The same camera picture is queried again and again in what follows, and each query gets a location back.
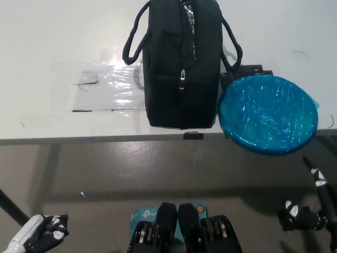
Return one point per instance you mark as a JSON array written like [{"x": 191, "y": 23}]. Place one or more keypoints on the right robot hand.
[{"x": 322, "y": 195}]

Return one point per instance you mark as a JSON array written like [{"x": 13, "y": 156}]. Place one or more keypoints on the black table leg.
[{"x": 11, "y": 206}]

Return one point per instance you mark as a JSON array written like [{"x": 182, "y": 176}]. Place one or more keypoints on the blue plastic-wrapped plate stack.
[{"x": 268, "y": 113}]

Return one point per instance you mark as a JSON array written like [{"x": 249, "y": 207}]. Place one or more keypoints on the small grey tape piece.
[{"x": 87, "y": 78}]

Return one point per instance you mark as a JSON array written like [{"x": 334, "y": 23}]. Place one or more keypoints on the large black tape patch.
[{"x": 250, "y": 69}]

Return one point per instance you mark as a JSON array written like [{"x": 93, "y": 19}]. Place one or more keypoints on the teal tp-link box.
[{"x": 143, "y": 214}]

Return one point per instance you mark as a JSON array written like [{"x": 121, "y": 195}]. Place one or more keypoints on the clear plastic sheet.
[{"x": 105, "y": 92}]

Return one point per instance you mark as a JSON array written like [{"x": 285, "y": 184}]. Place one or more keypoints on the small black tape strip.
[{"x": 193, "y": 135}]

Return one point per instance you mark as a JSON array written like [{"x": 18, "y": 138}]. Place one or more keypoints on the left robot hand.
[{"x": 50, "y": 232}]

